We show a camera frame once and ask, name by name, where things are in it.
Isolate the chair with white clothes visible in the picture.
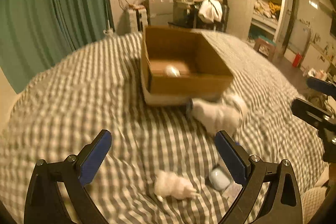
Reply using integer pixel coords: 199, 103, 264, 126
196, 0, 230, 32

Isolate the red bottle on floor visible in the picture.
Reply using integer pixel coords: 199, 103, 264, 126
292, 53, 302, 68

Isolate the pile of clothes on shelf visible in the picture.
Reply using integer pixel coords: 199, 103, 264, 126
254, 0, 281, 20

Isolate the grey checkered bed cover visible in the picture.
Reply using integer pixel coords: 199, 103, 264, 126
1, 31, 326, 223

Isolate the beige tape roll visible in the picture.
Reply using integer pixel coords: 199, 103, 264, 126
226, 93, 248, 119

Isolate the green curtain left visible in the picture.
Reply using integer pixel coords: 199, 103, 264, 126
1, 0, 114, 93

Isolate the silver mini fridge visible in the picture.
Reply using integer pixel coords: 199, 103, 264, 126
148, 0, 174, 26

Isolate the light blue round case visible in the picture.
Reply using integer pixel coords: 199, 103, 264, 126
209, 165, 233, 192

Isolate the blue white packet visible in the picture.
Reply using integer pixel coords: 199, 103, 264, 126
223, 181, 243, 201

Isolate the small white sock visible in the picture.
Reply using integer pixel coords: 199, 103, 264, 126
154, 170, 199, 202

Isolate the white knit glove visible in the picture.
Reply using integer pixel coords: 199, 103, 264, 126
186, 97, 244, 137

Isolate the white suitcase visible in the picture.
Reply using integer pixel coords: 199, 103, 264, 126
126, 5, 148, 33

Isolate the brown cardboard box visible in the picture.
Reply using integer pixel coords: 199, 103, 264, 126
141, 26, 234, 106

